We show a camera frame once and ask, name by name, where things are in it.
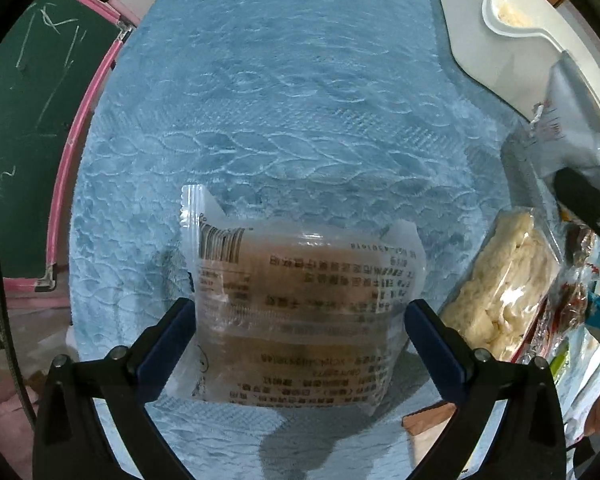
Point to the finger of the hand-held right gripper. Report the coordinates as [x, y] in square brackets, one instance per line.
[585, 200]

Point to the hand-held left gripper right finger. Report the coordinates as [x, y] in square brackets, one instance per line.
[436, 355]

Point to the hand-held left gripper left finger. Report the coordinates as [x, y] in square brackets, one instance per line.
[166, 352]

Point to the silver snack packet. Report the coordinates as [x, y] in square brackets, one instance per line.
[575, 120]

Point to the clear packet of brown cakes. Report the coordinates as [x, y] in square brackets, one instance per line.
[300, 310]

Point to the white plastic tray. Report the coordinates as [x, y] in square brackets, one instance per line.
[475, 45]

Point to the brown cardboard piece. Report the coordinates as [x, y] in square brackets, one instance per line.
[430, 430]

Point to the clear packet of rice crackers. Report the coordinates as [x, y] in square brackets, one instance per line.
[505, 285]

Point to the blue fleece blanket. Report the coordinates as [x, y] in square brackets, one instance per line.
[280, 110]

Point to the green chalkboard with pink frame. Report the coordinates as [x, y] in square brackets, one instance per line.
[20, 110]

